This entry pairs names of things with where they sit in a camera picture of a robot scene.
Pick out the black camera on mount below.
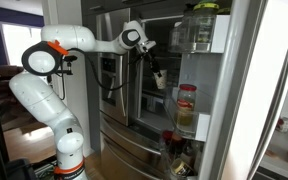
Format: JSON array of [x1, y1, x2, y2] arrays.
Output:
[[62, 55, 77, 75]]

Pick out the stainless steel left fridge door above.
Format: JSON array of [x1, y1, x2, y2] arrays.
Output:
[[96, 9, 131, 125]]

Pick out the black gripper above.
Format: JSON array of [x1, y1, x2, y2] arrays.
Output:
[[144, 48, 162, 79]]

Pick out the dark wooden table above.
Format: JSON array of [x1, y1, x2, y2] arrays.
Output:
[[0, 65, 37, 131]]

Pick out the white paper cup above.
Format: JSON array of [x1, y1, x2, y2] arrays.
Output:
[[154, 70, 167, 89]]

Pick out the lower door shelf bin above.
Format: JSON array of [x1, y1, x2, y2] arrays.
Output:
[[159, 130, 204, 180]]

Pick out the green lid clear jar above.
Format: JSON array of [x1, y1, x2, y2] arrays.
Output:
[[194, 1, 219, 52]]

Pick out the red lid glass jar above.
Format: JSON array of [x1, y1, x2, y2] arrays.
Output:
[[176, 84, 197, 126]]

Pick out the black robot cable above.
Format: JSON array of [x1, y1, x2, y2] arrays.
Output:
[[67, 47, 148, 92]]

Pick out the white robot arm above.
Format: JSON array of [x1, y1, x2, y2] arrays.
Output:
[[9, 20, 156, 180]]

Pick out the middle door shelf bin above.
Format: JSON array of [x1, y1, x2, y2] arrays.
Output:
[[164, 84, 210, 142]]

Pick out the door shelf bin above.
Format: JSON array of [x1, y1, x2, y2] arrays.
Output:
[[168, 15, 230, 53], [164, 84, 210, 142], [159, 130, 204, 180]]

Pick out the top door shelf bin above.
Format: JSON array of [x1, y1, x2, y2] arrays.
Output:
[[168, 15, 230, 53]]

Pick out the stainless freezer drawer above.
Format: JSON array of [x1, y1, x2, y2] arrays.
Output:
[[100, 113, 165, 180]]

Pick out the open right fridge door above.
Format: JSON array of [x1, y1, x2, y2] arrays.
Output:
[[180, 0, 288, 180]]

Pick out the yellow lid jar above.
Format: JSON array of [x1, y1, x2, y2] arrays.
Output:
[[170, 158, 194, 177]]

